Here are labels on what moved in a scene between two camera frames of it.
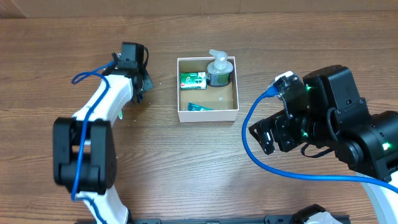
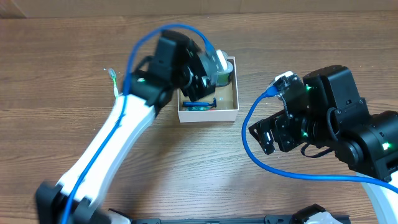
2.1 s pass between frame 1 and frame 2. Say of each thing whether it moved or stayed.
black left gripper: moved
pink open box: stayed
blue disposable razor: moved
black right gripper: stayed
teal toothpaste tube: stayed
